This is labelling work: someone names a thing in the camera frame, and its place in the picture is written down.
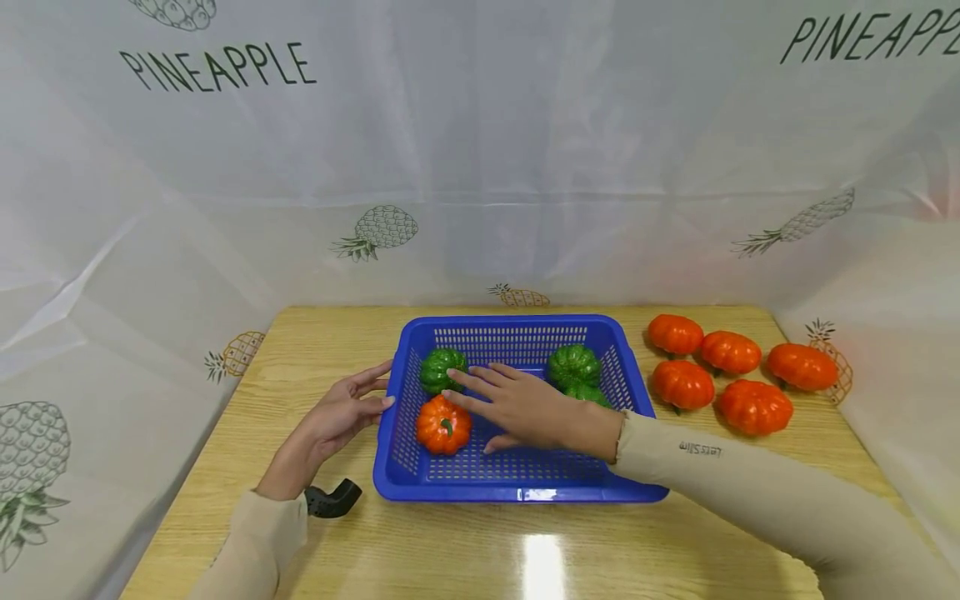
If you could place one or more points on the person's right hand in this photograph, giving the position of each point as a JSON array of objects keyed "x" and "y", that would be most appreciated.
[{"x": 536, "y": 408}]

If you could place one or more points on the person's left hand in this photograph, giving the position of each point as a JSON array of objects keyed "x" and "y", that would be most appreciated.
[{"x": 330, "y": 421}]

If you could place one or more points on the person's right little finger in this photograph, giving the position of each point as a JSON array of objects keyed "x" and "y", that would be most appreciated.
[{"x": 507, "y": 370}]

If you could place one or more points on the person's right middle finger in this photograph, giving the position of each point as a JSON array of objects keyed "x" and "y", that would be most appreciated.
[{"x": 471, "y": 382}]

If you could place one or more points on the person's right thumb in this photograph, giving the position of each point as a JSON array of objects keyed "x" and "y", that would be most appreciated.
[{"x": 501, "y": 442}]

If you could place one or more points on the person's left fingers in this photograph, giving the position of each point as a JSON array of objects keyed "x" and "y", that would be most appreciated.
[{"x": 369, "y": 377}]

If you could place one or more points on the person's right index finger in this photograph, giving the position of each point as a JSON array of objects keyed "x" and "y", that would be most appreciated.
[{"x": 466, "y": 403}]

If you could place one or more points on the person's left thumb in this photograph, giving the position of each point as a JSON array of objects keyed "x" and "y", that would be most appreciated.
[{"x": 375, "y": 406}]

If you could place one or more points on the person's right ring finger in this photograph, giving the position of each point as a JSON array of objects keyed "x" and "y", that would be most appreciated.
[{"x": 490, "y": 376}]

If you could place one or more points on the blue plastic basket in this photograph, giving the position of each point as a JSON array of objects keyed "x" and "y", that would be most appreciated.
[{"x": 487, "y": 493}]

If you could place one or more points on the person's right forearm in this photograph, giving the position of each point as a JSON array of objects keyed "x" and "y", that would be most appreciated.
[{"x": 757, "y": 483}]

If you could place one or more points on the person's left forearm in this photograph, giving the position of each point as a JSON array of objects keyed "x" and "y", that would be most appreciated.
[{"x": 259, "y": 542}]

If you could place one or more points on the green pumpkin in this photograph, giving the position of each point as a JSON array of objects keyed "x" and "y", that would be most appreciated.
[
  {"x": 589, "y": 393},
  {"x": 574, "y": 365},
  {"x": 441, "y": 364}
]

